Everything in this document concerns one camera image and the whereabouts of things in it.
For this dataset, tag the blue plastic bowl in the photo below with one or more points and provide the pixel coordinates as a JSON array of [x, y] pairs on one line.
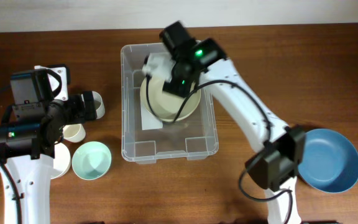
[[330, 161]]

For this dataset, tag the grey plastic cup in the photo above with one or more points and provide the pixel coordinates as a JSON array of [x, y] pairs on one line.
[[99, 105]]

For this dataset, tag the cream plastic cup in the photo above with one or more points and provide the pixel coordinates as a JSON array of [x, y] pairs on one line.
[[74, 133]]

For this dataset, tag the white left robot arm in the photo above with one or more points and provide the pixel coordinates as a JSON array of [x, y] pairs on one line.
[[29, 130]]

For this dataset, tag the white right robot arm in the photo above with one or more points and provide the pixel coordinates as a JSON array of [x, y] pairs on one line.
[[278, 148]]

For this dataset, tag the clear plastic storage bin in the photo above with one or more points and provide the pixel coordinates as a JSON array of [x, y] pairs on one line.
[[194, 137]]

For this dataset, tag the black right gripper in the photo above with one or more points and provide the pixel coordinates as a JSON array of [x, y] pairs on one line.
[[183, 89]]

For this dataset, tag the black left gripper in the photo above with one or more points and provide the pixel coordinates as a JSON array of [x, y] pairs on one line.
[[77, 102]]

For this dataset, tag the white small bowl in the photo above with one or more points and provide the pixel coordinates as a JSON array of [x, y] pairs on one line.
[[61, 162]]

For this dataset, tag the cream plastic bowl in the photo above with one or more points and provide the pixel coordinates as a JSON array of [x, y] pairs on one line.
[[166, 105]]

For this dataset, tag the white paper label in bin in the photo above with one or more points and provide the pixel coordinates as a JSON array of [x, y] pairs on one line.
[[148, 120]]

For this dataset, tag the mint green small bowl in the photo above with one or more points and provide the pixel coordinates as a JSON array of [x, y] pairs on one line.
[[91, 160]]

